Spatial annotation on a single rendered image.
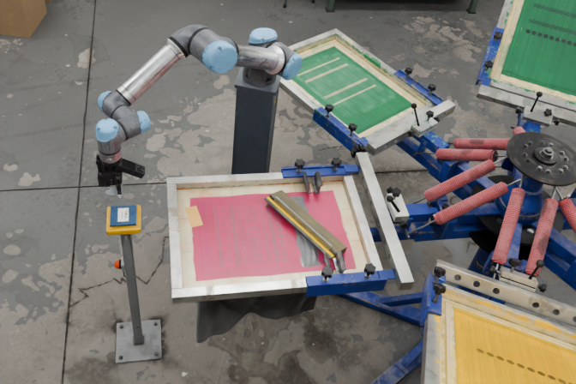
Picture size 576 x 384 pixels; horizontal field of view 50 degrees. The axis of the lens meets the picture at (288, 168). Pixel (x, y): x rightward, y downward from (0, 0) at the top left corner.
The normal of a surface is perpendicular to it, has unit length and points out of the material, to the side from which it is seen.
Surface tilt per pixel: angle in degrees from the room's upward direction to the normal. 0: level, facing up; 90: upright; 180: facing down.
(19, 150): 0
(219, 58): 87
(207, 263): 0
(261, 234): 0
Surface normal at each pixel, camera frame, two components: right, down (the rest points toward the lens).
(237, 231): 0.11, -0.70
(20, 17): -0.07, 0.70
